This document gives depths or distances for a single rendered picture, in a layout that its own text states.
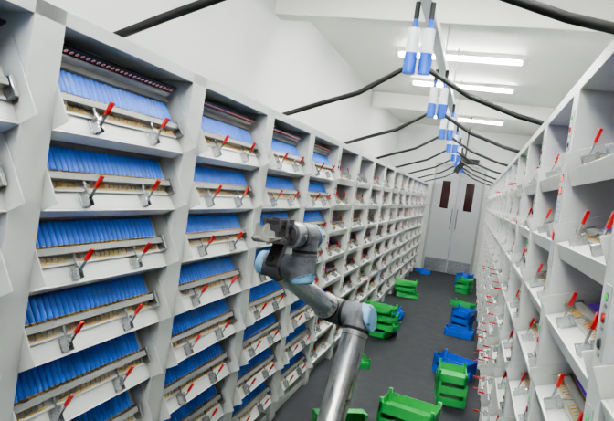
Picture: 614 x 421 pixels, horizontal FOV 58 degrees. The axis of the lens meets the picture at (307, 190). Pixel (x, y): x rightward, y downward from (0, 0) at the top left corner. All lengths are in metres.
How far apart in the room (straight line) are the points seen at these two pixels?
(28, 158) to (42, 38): 0.26
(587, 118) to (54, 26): 1.36
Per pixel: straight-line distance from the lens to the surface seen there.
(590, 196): 1.69
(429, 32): 2.81
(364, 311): 2.44
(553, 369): 1.73
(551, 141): 2.39
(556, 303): 1.70
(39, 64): 1.38
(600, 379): 1.01
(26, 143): 1.37
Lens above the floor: 1.42
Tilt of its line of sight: 1 degrees down
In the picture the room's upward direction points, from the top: 8 degrees clockwise
